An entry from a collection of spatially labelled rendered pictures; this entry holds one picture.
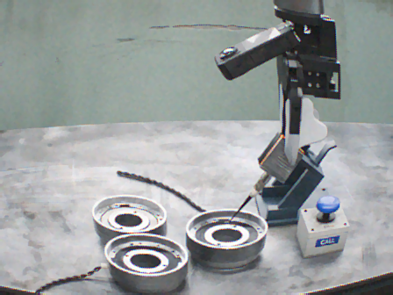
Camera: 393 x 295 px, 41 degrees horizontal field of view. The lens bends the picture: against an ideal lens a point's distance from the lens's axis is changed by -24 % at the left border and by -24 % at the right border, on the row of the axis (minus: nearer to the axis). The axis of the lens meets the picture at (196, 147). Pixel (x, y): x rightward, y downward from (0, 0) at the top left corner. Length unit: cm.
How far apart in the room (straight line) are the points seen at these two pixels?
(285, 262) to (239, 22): 166
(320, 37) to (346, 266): 32
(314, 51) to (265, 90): 172
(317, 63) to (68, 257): 42
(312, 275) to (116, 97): 176
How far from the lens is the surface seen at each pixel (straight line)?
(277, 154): 81
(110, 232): 82
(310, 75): 77
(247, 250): 80
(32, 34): 241
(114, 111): 246
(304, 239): 83
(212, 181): 104
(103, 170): 107
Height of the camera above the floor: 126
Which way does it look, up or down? 24 degrees down
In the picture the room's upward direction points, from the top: 1 degrees clockwise
